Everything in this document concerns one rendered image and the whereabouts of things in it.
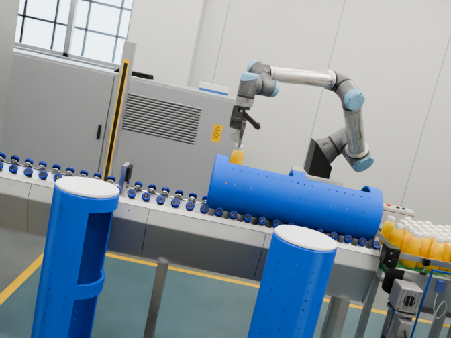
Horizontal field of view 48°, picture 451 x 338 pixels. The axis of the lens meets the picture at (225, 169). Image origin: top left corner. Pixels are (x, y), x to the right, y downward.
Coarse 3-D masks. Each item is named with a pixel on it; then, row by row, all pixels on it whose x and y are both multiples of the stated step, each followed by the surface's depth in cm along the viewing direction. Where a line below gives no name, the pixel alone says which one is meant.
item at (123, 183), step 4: (124, 164) 259; (128, 164) 261; (124, 168) 257; (128, 168) 257; (124, 172) 257; (128, 172) 258; (120, 176) 257; (124, 176) 257; (128, 176) 258; (120, 180) 258; (124, 180) 258; (120, 184) 258; (124, 184) 261; (124, 188) 264
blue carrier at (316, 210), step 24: (216, 168) 250; (240, 168) 252; (216, 192) 250; (240, 192) 249; (264, 192) 249; (288, 192) 250; (312, 192) 251; (336, 192) 253; (360, 192) 255; (264, 216) 256; (288, 216) 253; (312, 216) 252; (336, 216) 251; (360, 216) 251
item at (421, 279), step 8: (376, 240) 292; (392, 272) 248; (400, 272) 248; (408, 272) 248; (416, 272) 249; (384, 280) 249; (392, 280) 248; (408, 280) 248; (416, 280) 248; (424, 280) 248; (384, 288) 249; (424, 288) 249
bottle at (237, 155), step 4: (236, 148) 258; (232, 152) 259; (236, 152) 258; (240, 152) 258; (232, 156) 259; (236, 156) 258; (240, 156) 258; (232, 160) 259; (236, 160) 258; (240, 160) 259; (240, 164) 260
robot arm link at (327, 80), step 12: (252, 72) 263; (276, 72) 268; (288, 72) 272; (300, 72) 276; (312, 72) 281; (324, 72) 286; (336, 72) 288; (312, 84) 284; (324, 84) 287; (336, 84) 288
